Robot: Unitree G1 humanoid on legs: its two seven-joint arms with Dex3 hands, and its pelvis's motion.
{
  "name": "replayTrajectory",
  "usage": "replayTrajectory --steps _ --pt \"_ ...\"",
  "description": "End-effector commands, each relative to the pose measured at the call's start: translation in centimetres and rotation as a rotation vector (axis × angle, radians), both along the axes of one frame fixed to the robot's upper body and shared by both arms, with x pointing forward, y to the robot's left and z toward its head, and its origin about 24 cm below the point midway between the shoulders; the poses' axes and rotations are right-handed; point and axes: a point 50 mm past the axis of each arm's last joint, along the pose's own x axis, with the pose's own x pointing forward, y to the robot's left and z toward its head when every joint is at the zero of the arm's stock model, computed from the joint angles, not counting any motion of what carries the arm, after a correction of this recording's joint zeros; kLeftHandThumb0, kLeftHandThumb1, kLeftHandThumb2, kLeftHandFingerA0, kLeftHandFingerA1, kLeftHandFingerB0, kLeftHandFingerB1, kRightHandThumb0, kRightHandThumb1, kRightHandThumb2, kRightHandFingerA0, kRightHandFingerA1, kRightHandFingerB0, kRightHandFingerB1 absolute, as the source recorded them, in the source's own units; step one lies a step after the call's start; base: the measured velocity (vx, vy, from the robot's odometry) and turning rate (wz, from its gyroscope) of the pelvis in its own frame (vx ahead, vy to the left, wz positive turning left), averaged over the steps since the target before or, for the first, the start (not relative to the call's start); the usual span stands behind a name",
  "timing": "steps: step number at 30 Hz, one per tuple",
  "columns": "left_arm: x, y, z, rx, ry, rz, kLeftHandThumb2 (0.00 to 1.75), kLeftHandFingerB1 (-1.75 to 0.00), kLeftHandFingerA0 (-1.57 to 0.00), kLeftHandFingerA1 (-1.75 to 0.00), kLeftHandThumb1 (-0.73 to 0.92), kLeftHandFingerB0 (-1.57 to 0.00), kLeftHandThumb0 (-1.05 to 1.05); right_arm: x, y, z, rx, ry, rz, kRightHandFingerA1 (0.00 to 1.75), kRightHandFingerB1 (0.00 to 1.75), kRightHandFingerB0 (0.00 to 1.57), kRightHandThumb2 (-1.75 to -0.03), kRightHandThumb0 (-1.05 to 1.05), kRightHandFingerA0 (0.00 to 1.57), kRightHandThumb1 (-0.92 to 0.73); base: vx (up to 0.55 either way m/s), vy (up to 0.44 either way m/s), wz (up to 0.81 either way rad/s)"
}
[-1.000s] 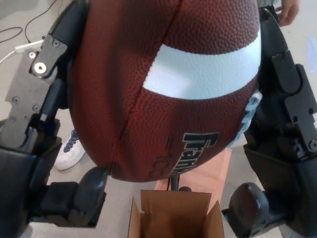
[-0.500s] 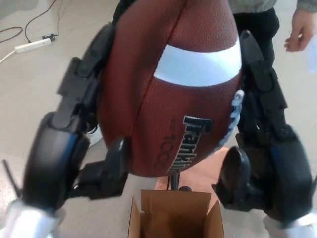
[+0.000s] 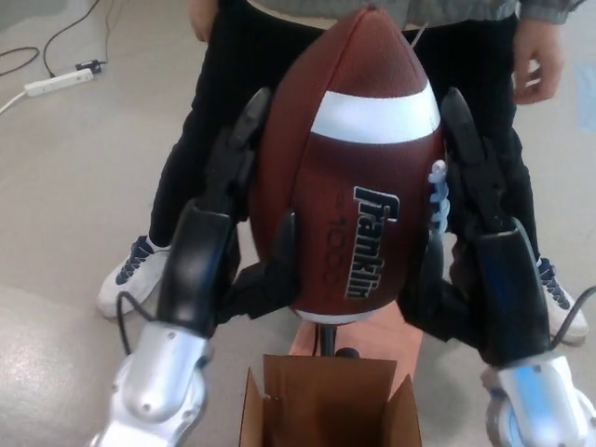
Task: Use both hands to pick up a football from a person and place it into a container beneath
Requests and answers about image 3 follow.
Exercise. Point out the black trousers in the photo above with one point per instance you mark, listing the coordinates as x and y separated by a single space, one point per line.
209 116

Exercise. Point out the person's right hand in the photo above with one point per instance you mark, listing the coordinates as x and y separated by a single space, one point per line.
200 14

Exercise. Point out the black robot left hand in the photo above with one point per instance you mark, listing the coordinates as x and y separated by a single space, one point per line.
195 261

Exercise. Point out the white sneaker navy laces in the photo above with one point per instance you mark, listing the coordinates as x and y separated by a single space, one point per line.
130 274
561 302

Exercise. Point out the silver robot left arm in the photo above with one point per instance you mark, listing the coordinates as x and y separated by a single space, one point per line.
158 386

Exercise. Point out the brown cardboard box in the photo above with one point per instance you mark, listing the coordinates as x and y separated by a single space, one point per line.
326 391

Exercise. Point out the white power strip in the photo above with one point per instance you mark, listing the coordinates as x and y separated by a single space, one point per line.
56 83

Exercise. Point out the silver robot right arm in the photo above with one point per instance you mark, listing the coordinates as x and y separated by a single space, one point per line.
535 400

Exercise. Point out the person's left hand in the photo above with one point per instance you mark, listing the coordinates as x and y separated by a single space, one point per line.
540 56

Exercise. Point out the black stand post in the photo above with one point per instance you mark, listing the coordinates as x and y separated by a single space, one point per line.
328 340

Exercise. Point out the black plug adapter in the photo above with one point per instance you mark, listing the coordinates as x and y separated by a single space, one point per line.
90 65

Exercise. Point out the brown Franklin football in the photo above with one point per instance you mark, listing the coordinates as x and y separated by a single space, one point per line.
344 186

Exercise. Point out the blue tape patch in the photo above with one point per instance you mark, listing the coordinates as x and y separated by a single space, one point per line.
587 93

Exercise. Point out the orange flat board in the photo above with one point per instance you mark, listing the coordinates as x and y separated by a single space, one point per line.
391 340

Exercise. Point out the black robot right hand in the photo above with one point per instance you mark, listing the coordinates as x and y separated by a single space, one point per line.
507 288

